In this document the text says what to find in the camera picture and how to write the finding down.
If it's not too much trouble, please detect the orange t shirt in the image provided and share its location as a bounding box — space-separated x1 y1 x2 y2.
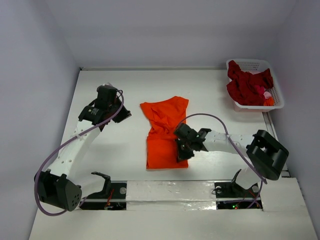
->
140 96 189 170

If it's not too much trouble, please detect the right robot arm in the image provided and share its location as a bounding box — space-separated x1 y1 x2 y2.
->
173 123 289 196

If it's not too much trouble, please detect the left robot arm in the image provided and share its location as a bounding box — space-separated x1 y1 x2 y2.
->
34 83 132 217

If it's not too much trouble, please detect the dark red t shirt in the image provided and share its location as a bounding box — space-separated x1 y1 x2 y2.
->
226 60 274 106

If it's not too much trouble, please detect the pink garment in basket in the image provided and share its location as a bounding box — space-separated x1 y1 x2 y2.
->
254 85 272 100

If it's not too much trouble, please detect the small orange garment in basket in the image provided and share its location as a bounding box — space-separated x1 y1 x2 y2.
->
263 96 275 107

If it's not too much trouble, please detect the white plastic basket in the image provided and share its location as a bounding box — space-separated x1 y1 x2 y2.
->
226 58 285 112

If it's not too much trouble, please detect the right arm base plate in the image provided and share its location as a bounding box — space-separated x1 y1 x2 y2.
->
211 181 263 210

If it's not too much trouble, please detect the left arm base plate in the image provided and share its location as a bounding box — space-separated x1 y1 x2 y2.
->
79 181 127 211

